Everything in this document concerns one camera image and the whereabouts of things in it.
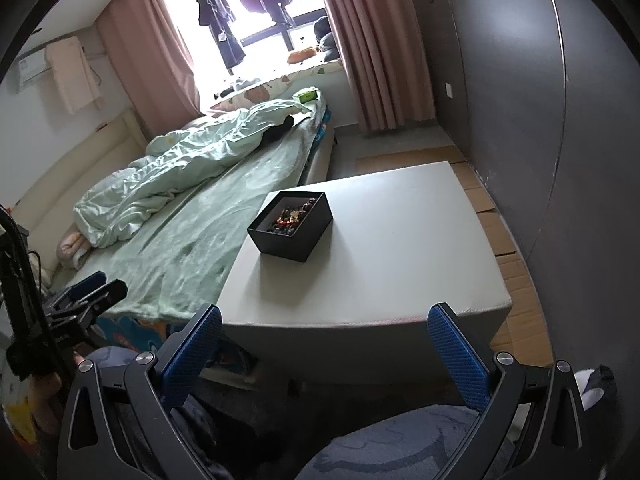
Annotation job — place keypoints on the black garment on bed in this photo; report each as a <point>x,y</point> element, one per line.
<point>275,133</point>

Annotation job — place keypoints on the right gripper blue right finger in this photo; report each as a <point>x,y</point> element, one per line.
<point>487,385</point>

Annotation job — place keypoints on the white fluffy slipper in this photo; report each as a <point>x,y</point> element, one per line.
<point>595,386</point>

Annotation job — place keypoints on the pink curtain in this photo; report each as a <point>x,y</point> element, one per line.
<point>383,55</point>
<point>151,61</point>

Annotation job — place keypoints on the pink curtain left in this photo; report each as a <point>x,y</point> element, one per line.
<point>151,61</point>

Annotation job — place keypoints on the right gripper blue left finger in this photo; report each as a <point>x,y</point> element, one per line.
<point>159,382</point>

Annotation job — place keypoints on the person's left hand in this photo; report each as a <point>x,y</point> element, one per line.
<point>47,398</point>

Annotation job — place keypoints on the white low table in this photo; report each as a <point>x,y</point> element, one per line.
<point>354,313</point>

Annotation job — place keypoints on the dark grey wardrobe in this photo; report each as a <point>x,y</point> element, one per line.
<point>546,107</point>

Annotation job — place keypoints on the green bed sheet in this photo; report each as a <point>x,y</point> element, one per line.
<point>181,257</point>

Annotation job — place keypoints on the orange plush toy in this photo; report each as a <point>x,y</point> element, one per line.
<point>301,55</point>

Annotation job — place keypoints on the cream padded headboard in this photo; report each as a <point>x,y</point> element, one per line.
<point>46,210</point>

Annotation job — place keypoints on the dark pillows on sill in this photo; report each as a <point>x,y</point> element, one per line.
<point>326,44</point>

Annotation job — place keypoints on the pink curtain right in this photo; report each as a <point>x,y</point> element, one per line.
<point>383,55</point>

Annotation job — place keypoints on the white air conditioner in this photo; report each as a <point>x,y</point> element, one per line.
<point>32,68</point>

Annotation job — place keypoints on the green box on bed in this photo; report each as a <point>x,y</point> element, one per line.
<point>307,95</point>

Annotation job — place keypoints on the flattened cardboard floor sheets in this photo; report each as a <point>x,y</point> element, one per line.
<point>524,332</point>

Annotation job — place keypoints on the patterned window seat cushion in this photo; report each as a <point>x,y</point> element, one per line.
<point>281,86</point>

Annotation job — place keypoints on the pink pillow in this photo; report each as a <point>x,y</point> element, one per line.
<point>73,249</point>

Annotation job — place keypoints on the black jewelry box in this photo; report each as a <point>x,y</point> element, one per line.
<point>291,224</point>

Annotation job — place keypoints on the beige hanging towel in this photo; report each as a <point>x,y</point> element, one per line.
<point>73,76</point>

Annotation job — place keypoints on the light green duvet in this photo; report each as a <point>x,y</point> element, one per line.
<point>115,208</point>

